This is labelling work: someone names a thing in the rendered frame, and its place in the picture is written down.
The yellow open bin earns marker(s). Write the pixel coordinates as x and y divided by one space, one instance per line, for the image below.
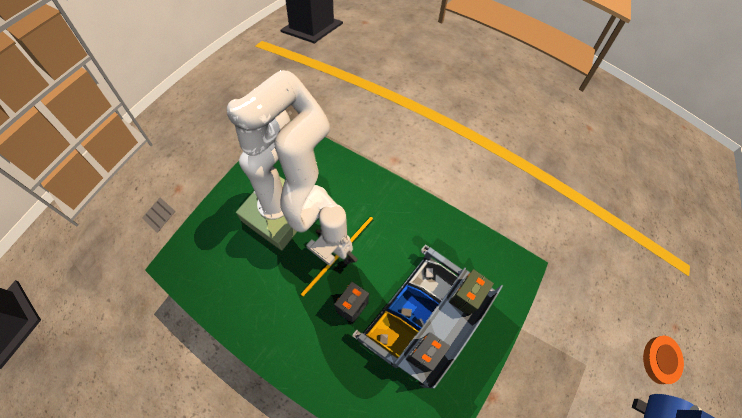
399 333

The blue open bin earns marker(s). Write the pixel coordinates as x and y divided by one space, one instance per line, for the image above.
421 304

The yellow bar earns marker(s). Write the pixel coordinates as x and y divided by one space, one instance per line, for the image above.
336 257

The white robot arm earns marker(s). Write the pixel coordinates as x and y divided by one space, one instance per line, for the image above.
299 200

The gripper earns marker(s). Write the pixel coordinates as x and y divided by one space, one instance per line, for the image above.
343 250

